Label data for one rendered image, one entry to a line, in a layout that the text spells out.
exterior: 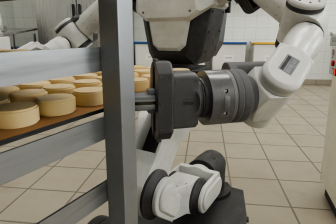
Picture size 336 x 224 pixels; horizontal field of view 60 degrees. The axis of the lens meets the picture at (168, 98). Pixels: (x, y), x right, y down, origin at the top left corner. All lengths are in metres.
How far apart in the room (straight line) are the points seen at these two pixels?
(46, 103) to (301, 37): 0.47
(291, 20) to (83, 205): 0.54
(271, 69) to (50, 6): 4.84
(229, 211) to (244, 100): 0.93
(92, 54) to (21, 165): 0.14
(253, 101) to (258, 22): 5.09
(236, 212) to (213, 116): 0.93
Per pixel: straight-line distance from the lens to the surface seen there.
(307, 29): 0.65
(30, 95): 0.43
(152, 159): 0.86
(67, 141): 0.35
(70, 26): 1.16
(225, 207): 1.36
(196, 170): 1.29
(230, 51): 4.82
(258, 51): 4.88
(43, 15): 5.23
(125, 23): 0.36
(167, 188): 0.84
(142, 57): 4.92
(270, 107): 0.50
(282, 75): 0.48
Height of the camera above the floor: 0.90
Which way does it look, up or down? 13 degrees down
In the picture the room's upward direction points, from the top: straight up
